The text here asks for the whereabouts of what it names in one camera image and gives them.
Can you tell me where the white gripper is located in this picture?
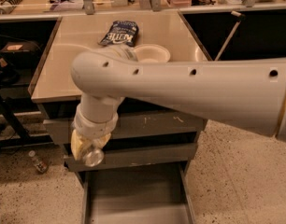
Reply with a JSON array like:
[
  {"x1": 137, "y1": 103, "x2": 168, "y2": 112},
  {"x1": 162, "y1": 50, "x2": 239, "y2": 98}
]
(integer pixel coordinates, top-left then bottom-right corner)
[{"x1": 71, "y1": 107, "x2": 118, "y2": 161}]

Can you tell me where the silver blue redbull can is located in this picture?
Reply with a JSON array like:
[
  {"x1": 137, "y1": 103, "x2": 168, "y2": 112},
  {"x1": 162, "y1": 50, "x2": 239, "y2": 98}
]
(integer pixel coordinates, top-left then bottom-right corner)
[{"x1": 81, "y1": 142, "x2": 104, "y2": 167}]

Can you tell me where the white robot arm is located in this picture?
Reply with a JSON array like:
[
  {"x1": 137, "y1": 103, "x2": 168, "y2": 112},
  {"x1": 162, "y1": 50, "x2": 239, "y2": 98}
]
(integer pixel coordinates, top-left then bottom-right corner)
[{"x1": 71, "y1": 47, "x2": 286, "y2": 160}]

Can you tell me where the grey middle drawer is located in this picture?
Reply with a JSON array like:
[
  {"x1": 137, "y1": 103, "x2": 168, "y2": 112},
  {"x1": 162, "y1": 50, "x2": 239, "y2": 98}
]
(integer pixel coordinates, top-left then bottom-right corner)
[{"x1": 64, "y1": 143, "x2": 197, "y2": 172}]

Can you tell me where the grey top drawer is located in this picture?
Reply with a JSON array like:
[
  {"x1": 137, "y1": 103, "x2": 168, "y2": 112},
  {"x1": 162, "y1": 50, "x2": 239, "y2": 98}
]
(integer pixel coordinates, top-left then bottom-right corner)
[{"x1": 43, "y1": 110, "x2": 207, "y2": 145}]

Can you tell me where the grey drawer cabinet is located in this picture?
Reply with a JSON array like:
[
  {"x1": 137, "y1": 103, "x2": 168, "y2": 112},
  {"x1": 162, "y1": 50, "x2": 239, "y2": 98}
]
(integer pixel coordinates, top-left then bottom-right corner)
[{"x1": 27, "y1": 10, "x2": 224, "y2": 224}]

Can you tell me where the grey open bottom drawer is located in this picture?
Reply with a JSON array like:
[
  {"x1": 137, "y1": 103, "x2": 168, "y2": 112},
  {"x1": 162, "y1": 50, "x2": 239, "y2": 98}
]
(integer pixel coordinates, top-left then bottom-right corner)
[{"x1": 80, "y1": 163, "x2": 195, "y2": 224}]

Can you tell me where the plastic bottle on floor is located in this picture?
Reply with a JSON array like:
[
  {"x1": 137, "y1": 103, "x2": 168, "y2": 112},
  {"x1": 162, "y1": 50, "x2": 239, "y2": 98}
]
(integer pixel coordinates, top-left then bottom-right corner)
[{"x1": 28, "y1": 150, "x2": 49, "y2": 174}]

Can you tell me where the dark bag on shelf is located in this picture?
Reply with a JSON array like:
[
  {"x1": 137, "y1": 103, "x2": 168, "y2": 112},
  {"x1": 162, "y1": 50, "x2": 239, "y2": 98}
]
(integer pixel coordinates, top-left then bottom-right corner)
[{"x1": 0, "y1": 41, "x2": 41, "y2": 69}]

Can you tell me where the white bowl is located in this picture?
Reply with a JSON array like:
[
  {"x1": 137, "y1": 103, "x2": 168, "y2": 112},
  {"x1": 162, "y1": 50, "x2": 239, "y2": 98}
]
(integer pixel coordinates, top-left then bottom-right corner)
[{"x1": 134, "y1": 44, "x2": 171, "y2": 63}]

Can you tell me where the blue kettle chips bag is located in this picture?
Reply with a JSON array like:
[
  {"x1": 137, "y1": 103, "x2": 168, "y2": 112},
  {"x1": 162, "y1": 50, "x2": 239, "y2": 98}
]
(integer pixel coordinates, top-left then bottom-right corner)
[{"x1": 99, "y1": 21, "x2": 139, "y2": 47}]

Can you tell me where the white pole black tip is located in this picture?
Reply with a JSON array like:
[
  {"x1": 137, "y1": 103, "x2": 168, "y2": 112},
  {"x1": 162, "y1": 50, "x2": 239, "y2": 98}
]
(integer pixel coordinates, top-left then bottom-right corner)
[{"x1": 215, "y1": 10, "x2": 246, "y2": 61}]

